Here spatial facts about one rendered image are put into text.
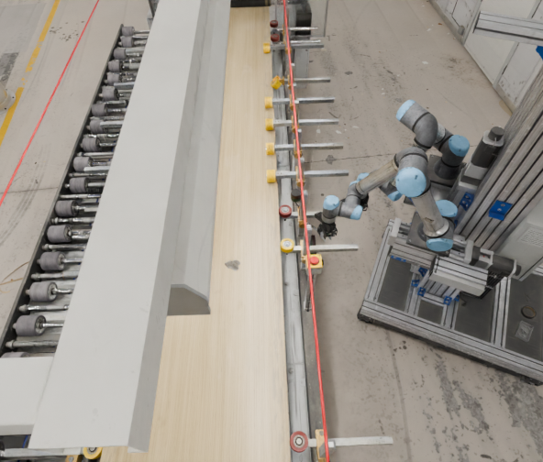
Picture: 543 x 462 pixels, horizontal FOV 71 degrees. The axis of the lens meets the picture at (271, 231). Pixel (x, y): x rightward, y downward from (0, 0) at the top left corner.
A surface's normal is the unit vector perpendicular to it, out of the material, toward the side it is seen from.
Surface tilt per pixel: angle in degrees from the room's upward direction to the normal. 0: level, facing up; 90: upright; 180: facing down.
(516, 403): 0
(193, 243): 61
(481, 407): 0
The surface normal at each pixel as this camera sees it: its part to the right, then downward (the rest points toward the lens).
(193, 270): 0.86, -0.31
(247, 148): -0.02, -0.57
